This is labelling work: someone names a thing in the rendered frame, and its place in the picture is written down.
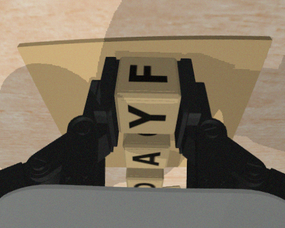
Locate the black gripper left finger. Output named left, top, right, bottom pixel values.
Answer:
left=0, top=57, right=120, bottom=198

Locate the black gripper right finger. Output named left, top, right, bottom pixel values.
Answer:
left=174, top=58, right=285, bottom=200

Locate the tan square mat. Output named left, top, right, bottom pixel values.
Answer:
left=17, top=35, right=272, bottom=139

